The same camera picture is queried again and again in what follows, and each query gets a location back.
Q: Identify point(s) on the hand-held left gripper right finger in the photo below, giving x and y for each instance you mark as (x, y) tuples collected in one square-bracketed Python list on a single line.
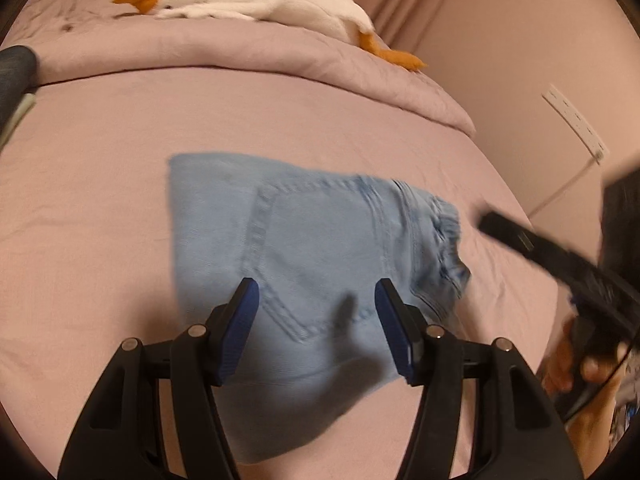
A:
[(395, 330)]

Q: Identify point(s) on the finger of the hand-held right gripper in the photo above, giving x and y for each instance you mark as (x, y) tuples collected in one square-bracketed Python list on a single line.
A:
[(530, 245)]

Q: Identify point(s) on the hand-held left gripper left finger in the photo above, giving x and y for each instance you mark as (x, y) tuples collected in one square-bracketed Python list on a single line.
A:
[(235, 335)]

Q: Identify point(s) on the light blue denim pants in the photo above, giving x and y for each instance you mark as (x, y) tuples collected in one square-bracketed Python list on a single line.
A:
[(310, 250)]

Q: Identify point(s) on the person's right hand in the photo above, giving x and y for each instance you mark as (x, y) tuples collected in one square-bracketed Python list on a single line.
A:
[(557, 365)]

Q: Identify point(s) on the white power strip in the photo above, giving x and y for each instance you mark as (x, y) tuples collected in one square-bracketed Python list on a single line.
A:
[(575, 120)]

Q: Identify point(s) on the pink sheeted bed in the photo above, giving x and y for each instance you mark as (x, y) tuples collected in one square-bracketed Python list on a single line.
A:
[(100, 210)]

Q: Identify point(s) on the pink quilt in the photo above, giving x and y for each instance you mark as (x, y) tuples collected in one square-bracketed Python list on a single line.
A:
[(225, 45)]

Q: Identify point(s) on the white goose plush toy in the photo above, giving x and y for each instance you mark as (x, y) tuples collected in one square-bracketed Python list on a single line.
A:
[(260, 2)]

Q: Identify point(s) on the dark grey object at left edge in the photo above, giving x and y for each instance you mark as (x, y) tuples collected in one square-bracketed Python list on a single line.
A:
[(15, 75)]

